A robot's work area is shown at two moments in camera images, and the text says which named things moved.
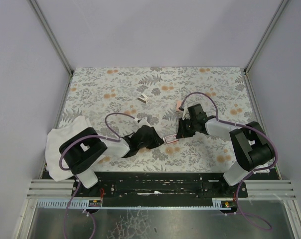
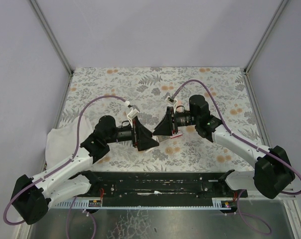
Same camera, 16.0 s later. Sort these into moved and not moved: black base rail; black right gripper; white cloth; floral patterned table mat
Moved: black right gripper
Not moved: floral patterned table mat; white cloth; black base rail
